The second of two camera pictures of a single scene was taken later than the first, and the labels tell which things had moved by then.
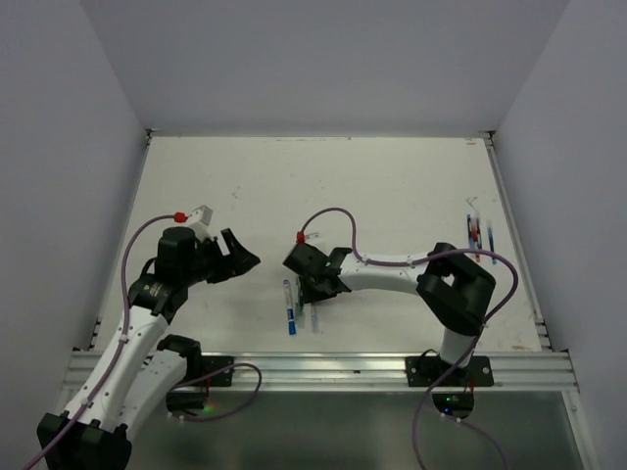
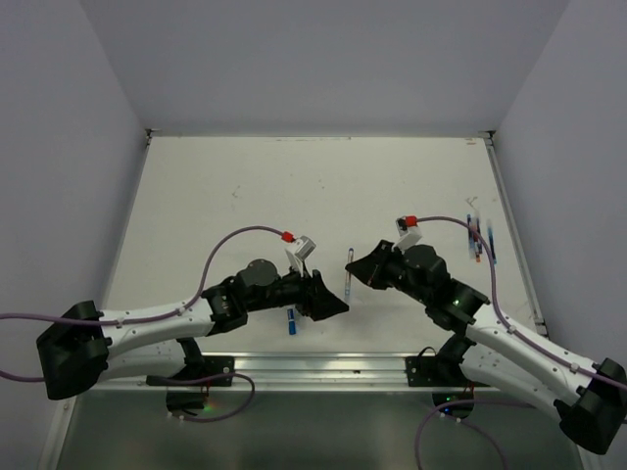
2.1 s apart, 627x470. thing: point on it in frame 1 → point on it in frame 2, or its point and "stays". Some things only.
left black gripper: (239, 259) → (314, 298)
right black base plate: (429, 371) stays
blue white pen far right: (491, 239) stays
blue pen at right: (470, 231) stays
